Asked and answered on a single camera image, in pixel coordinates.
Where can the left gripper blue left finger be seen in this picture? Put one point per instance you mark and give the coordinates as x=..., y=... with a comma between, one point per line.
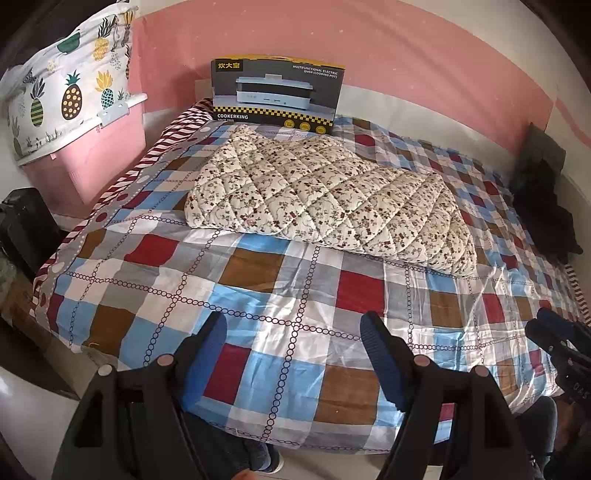
x=130, y=424

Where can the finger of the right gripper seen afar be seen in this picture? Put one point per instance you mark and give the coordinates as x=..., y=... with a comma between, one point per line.
x=552, y=332

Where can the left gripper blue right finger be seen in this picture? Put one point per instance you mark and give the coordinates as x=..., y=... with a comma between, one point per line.
x=484, y=443

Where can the floral quilted cream garment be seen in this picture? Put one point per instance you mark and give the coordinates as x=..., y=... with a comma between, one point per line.
x=317, y=191

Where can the person's dark trouser legs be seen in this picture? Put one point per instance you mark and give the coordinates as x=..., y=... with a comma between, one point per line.
x=225, y=456

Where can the plaid bed sheet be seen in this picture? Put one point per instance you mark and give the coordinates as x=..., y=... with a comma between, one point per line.
x=133, y=280

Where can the black bag on floor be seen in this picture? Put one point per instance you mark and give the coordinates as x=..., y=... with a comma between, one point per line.
x=29, y=233

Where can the pineapple print storage box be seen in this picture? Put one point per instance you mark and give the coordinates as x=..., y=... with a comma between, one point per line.
x=71, y=86

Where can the black cooker cardboard box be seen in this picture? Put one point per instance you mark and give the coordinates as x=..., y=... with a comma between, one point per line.
x=290, y=92

